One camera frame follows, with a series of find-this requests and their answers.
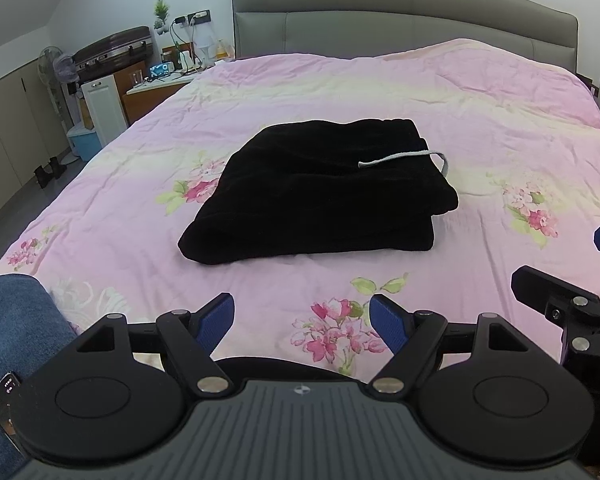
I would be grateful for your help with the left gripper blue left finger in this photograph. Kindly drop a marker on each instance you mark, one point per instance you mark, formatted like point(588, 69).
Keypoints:
point(188, 340)

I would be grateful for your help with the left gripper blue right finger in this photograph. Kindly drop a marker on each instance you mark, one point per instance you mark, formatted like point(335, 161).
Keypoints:
point(412, 337)

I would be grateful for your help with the black pants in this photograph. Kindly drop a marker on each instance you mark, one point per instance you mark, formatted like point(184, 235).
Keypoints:
point(320, 187)

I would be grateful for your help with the pink floral bed duvet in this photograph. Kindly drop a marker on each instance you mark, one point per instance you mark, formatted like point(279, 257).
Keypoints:
point(519, 141)

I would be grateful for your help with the blue jeans leg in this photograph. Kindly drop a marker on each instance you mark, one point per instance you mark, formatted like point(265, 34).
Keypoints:
point(32, 331)

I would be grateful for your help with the black smartphone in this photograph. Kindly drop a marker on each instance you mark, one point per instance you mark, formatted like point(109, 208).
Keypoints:
point(9, 383)

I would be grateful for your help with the black shoes pair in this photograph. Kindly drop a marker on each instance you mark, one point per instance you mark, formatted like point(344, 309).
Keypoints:
point(55, 170)

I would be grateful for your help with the blue plastic bin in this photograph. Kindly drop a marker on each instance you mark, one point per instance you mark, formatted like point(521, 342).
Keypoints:
point(84, 142)

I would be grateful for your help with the wooden bedside table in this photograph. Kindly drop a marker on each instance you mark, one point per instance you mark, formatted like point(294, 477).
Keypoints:
point(142, 99)

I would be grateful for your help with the white cabinet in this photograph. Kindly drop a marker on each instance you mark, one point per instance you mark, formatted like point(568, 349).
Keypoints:
point(105, 107)

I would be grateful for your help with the dark suitcase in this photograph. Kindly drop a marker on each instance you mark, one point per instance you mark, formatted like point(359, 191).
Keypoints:
point(115, 51)

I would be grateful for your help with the standing fan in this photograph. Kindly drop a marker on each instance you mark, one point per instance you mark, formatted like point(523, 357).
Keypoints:
point(48, 77)

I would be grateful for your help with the small potted plant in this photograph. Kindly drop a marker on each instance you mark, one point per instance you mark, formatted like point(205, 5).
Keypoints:
point(162, 20)

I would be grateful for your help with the grey upholstered headboard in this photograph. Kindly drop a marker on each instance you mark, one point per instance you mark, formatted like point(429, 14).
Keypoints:
point(363, 28)

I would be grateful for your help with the wall power socket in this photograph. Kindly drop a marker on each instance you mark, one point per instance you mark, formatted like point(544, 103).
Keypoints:
point(193, 19)

